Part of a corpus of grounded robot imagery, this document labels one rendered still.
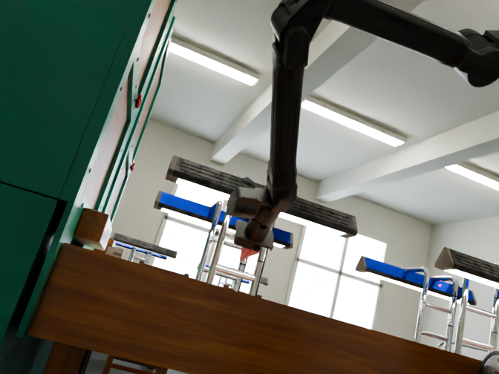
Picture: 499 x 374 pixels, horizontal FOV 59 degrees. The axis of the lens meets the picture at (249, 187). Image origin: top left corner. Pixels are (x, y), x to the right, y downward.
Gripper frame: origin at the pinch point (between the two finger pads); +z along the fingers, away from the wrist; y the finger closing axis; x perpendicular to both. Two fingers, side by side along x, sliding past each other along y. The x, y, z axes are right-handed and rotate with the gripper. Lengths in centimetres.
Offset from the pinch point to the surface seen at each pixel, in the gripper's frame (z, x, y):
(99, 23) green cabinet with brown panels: -40, -14, 50
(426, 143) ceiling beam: 77, -339, -231
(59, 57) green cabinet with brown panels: -33, -6, 54
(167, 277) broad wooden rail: -6.6, 19.9, 18.6
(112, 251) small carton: -5.5, 16.4, 31.1
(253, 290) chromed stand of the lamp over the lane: 26.6, -14.8, -14.1
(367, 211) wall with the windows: 283, -497, -315
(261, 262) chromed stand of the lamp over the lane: 20.5, -22.2, -14.1
